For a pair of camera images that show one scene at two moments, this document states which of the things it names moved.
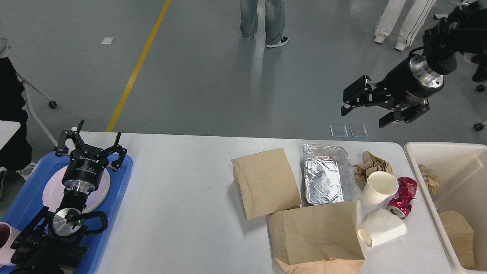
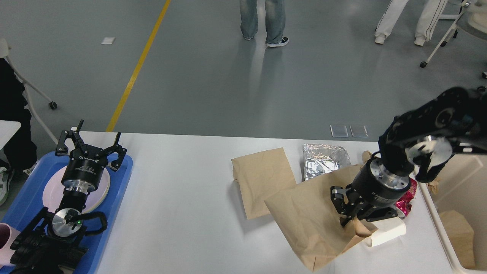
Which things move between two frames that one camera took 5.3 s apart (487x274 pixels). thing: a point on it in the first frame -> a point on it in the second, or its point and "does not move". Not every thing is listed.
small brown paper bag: [266, 182] does not move
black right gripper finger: [409, 114] -> [345, 209]
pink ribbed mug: [8, 234] does not move
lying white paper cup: [381, 226] does not move
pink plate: [54, 189] does not move
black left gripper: [85, 170] does not move
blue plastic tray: [28, 201] does not move
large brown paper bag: [320, 239] -> [307, 212]
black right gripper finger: [362, 91] -> [373, 215]
